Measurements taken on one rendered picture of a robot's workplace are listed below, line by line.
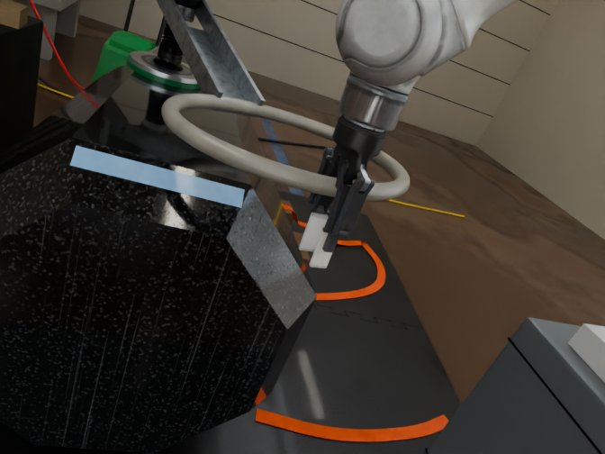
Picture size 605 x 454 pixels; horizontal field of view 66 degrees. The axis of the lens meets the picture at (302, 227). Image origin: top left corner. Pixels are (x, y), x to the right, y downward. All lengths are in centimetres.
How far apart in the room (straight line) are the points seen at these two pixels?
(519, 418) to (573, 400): 12
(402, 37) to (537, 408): 69
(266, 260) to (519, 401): 54
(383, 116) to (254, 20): 557
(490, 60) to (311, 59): 261
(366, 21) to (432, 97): 672
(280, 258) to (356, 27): 61
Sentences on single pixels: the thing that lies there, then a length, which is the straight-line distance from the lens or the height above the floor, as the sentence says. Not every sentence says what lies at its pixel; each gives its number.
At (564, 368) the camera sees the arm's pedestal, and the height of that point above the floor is 79.
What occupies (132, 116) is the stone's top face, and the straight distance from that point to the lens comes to 108.
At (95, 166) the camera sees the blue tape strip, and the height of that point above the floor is 78.
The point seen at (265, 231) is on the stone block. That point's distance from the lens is 94.
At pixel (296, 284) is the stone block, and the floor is 61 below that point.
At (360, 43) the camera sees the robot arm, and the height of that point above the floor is 114.
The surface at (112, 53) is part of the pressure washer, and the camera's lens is 293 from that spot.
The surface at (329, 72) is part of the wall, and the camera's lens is 650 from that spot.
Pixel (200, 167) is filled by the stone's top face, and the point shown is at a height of 80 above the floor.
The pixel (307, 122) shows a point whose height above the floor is 89.
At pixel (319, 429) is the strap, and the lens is 159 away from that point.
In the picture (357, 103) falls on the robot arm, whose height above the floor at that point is 106.
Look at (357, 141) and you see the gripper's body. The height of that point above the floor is 101.
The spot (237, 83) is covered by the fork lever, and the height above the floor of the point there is 90.
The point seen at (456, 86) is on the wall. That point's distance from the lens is 730.
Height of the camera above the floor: 116
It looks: 26 degrees down
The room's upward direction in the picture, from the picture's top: 23 degrees clockwise
